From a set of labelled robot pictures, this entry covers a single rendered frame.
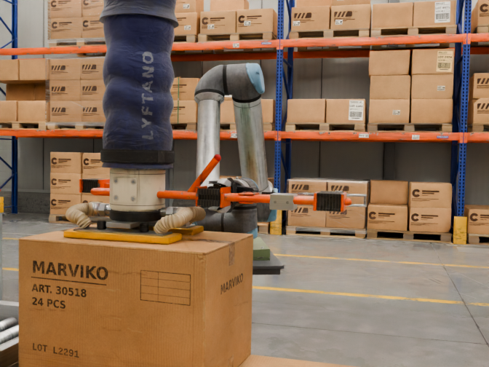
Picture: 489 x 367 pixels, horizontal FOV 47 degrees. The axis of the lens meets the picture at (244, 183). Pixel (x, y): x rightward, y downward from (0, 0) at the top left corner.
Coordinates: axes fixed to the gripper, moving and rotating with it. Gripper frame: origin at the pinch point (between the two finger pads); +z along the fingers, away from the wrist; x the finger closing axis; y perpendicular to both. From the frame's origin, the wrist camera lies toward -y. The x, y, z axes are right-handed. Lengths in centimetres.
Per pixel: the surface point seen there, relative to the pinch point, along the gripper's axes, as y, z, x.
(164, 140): 17.0, 3.4, 16.3
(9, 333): 83, -11, -53
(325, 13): 69, -708, 231
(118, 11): 28, 12, 53
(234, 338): -4.8, -0.7, -42.7
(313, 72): 107, -839, 162
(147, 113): 20.8, 7.6, 24.0
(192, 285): 0.3, 22.4, -22.2
